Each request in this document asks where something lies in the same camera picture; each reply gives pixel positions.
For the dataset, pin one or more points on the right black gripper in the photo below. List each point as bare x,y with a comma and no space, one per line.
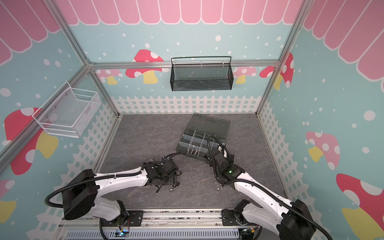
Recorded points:
220,156

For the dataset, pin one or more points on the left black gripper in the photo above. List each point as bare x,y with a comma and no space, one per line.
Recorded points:
173,180

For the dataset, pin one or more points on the silver bolt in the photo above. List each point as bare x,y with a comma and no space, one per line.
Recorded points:
194,152

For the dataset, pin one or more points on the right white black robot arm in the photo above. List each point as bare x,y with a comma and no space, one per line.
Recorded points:
289,220

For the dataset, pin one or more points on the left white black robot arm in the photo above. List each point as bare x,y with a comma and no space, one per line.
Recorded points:
84,195

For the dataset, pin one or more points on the grey plastic organizer box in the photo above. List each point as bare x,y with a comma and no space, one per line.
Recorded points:
196,133

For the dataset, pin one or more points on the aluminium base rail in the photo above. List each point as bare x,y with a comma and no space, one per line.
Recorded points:
201,218

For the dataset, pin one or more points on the black mesh wall basket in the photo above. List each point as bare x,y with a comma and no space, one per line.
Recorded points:
212,73

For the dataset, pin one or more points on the white wire wall basket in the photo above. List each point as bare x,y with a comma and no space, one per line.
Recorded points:
68,113

